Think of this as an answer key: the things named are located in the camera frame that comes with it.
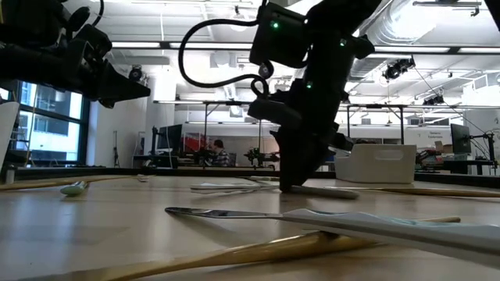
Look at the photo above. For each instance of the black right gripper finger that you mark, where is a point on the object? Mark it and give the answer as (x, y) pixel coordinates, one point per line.
(301, 160)

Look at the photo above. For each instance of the wooden utensil top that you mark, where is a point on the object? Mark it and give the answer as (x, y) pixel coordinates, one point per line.
(261, 178)

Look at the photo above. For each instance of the wooden utensil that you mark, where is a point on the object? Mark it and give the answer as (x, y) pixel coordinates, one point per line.
(254, 253)
(261, 178)

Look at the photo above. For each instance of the wooden utensil bottom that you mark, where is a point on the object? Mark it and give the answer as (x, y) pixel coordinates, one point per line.
(254, 253)

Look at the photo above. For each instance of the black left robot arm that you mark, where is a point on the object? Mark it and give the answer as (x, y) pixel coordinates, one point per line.
(27, 19)

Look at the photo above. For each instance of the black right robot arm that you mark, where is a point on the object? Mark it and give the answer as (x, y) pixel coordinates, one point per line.
(336, 31)

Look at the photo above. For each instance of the black background robot arm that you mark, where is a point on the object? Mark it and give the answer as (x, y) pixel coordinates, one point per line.
(259, 157)

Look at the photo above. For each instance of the black ceiling spotlight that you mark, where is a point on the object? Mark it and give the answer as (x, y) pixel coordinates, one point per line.
(433, 100)
(135, 73)
(396, 69)

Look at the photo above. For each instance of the black tripod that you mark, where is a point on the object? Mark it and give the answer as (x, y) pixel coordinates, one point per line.
(116, 150)

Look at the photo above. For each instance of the ceiling light strip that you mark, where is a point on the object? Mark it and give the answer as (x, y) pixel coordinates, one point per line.
(410, 49)
(136, 45)

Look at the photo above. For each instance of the large window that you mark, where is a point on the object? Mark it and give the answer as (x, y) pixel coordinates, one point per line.
(51, 117)

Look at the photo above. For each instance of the black computer monitor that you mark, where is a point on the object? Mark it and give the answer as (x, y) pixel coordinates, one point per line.
(172, 137)
(460, 138)

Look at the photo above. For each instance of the white rounded panel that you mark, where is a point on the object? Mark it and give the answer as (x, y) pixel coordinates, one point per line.
(8, 132)

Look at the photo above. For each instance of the white plastic bin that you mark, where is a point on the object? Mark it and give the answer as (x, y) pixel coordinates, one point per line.
(375, 168)

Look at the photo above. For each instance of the person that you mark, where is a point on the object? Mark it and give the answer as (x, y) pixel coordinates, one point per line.
(221, 156)

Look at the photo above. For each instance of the black metal gantry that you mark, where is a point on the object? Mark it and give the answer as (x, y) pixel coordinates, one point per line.
(206, 129)
(401, 125)

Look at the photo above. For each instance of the small grey cylinder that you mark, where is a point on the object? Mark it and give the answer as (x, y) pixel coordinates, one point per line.
(9, 174)

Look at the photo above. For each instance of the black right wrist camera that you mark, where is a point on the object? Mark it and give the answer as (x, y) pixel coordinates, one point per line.
(273, 111)

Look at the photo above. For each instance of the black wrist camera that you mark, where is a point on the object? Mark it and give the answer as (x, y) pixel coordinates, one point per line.
(91, 41)
(273, 111)

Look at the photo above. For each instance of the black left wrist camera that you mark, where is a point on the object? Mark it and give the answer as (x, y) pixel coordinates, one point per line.
(91, 41)

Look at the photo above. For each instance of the silver ceiling duct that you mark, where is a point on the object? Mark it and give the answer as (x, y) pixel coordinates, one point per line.
(402, 23)

